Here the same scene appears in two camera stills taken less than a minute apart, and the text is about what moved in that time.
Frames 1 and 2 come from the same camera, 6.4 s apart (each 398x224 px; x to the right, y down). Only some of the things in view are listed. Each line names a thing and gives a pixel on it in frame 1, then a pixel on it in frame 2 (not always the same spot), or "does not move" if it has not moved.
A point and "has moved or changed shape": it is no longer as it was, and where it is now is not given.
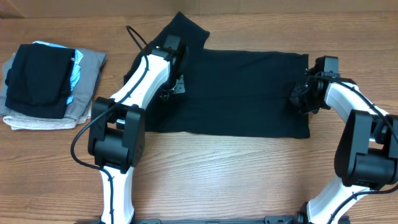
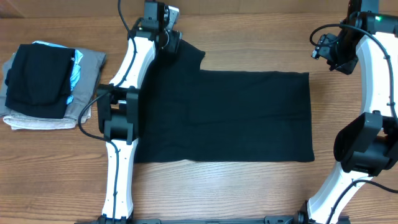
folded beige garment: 18,121 does not move
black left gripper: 180,88 to 174,42
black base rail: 297,219 does not move
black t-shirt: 217,91 has moved or changed shape
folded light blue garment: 76,71 does not move
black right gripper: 293,98 to 346,68
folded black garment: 38,81 does not move
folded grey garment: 91,65 does not move
